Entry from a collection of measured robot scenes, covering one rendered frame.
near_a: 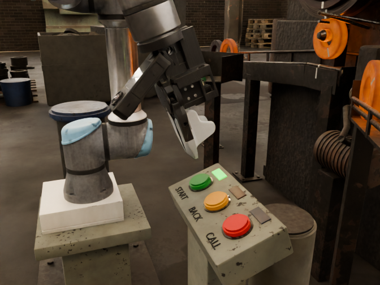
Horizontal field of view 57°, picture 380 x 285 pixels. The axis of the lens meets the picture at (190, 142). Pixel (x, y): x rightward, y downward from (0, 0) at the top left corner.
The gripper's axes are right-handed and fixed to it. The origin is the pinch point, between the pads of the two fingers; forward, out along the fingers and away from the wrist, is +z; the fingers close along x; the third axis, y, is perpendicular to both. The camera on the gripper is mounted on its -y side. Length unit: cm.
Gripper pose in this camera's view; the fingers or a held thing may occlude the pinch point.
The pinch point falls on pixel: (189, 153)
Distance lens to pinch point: 61.1
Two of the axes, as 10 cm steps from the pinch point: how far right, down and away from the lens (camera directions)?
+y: 8.9, -4.2, 1.7
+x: -3.2, -3.1, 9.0
